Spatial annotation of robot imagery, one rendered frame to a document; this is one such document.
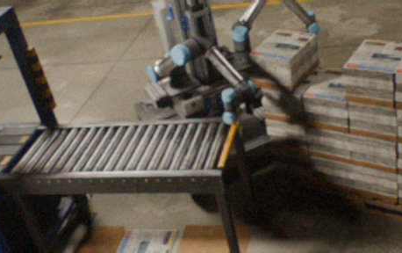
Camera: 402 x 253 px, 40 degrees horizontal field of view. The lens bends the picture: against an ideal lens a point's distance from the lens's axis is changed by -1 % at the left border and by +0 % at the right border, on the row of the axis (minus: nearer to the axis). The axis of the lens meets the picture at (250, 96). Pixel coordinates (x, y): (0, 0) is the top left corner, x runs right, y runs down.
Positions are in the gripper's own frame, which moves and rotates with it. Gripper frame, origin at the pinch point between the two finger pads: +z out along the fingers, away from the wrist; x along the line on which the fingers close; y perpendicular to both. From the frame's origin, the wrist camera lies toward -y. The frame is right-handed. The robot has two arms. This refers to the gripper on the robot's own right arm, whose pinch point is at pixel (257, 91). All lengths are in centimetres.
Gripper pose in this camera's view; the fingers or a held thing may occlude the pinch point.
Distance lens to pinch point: 338.9
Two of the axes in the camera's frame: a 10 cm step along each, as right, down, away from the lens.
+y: -1.5, -8.5, -5.0
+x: -8.6, -1.3, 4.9
